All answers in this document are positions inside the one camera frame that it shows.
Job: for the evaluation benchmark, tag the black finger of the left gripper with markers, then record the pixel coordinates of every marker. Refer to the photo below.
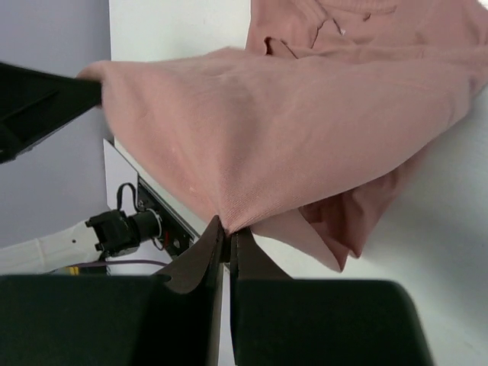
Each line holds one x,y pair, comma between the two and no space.
35,105

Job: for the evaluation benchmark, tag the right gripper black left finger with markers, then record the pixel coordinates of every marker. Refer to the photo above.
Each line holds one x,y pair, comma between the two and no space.
168,318

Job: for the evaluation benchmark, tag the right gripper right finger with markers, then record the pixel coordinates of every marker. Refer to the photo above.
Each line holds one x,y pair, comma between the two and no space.
278,320

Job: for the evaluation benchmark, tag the pink printed t-shirt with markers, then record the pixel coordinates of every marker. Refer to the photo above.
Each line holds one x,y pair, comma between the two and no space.
310,132

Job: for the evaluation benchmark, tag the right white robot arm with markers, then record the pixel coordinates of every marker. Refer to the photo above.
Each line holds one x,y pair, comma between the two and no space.
45,248

